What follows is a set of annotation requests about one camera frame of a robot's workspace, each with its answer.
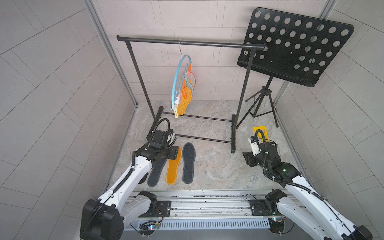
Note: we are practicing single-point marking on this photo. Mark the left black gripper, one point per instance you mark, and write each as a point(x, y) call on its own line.
point(173, 152)

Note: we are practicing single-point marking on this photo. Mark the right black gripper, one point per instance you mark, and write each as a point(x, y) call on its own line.
point(248, 157)

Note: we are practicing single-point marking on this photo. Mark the orange yellow shoe insole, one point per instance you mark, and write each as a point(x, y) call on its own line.
point(173, 166)

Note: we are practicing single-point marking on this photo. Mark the dark grey shoe insole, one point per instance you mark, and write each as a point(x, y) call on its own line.
point(156, 172)

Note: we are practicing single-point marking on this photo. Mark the blue multi-clip hanger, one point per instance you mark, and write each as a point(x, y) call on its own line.
point(179, 84)

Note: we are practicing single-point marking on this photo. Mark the black garment rack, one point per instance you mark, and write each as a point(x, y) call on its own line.
point(157, 117)

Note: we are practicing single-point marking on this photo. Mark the black shoe insole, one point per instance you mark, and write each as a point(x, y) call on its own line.
point(144, 178)

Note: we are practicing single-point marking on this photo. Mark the light blue insole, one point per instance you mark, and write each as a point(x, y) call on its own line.
point(188, 84)

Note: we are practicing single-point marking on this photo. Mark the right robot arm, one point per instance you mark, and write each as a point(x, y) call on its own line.
point(319, 220)

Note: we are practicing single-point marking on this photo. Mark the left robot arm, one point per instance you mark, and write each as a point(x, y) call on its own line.
point(107, 217)

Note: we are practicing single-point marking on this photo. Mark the black perforated music stand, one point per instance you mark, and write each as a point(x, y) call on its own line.
point(298, 48)

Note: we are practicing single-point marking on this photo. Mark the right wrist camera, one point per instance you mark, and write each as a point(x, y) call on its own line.
point(254, 142)

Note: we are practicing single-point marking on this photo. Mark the aluminium mounting rail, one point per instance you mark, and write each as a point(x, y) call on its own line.
point(223, 204)

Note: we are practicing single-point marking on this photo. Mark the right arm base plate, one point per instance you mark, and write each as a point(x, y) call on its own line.
point(259, 208)

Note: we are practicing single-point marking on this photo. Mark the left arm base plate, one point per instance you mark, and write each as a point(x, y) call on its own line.
point(163, 209)

